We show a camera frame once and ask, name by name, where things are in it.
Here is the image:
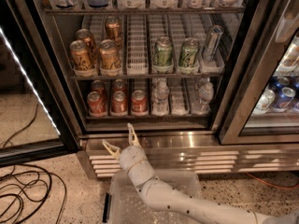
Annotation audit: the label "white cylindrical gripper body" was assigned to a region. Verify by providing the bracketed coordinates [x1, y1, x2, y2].
[120, 146, 155, 187]

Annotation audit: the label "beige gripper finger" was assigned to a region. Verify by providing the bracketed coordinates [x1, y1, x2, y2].
[102, 140, 121, 160]
[127, 123, 140, 147]

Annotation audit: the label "red coke can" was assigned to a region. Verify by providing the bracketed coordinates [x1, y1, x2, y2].
[112, 79, 127, 92]
[91, 80, 106, 96]
[131, 90, 147, 113]
[87, 91, 106, 114]
[112, 91, 127, 114]

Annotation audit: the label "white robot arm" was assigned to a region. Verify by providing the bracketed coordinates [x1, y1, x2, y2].
[102, 123, 299, 224]

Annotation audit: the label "open glass fridge door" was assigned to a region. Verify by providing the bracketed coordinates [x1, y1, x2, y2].
[0, 0, 79, 167]

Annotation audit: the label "green can left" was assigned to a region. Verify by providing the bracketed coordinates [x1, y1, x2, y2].
[153, 36, 173, 67]

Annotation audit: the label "green can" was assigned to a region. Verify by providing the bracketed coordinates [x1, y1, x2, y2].
[178, 37, 199, 68]
[153, 36, 173, 67]

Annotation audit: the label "gold can front right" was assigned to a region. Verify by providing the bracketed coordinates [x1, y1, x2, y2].
[99, 39, 121, 70]

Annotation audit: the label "gold can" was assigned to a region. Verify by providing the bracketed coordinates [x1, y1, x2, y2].
[105, 16, 122, 47]
[70, 40, 94, 71]
[76, 28, 97, 63]
[99, 39, 121, 70]

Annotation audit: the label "gold can front left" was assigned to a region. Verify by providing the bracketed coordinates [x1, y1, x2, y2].
[70, 40, 94, 71]

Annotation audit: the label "stainless steel fridge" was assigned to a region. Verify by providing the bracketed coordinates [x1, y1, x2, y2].
[37, 0, 298, 178]

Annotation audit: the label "green can right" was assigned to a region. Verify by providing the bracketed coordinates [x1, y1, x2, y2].
[178, 37, 199, 68]

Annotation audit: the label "gold can back left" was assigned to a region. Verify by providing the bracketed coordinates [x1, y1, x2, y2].
[76, 28, 97, 63]

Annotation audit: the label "gold can back right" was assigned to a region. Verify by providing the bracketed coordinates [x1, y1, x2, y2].
[105, 16, 122, 47]

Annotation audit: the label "closed right fridge door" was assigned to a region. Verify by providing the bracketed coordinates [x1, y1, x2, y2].
[213, 0, 299, 146]

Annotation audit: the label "slim silver can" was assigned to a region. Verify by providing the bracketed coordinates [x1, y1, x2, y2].
[202, 25, 223, 61]

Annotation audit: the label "silver can behind door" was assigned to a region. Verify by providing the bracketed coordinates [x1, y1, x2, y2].
[253, 89, 275, 115]

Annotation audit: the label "blue can behind door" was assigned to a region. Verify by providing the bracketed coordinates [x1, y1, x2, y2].
[271, 87, 295, 112]

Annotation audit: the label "clear plastic bin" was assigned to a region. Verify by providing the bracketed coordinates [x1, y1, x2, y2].
[107, 170, 202, 224]

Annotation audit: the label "clear water bottle left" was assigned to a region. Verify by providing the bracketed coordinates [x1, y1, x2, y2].
[152, 79, 169, 116]

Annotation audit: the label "clear water bottle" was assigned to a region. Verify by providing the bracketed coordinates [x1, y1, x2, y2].
[152, 79, 169, 116]
[194, 78, 214, 114]

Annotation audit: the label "clear water bottle right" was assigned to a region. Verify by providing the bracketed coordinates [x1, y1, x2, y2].
[194, 78, 214, 114]

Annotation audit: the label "black cables on floor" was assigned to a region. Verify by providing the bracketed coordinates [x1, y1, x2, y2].
[0, 103, 68, 224]

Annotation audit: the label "orange cable on floor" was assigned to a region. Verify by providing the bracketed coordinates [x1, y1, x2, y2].
[244, 171, 299, 190]

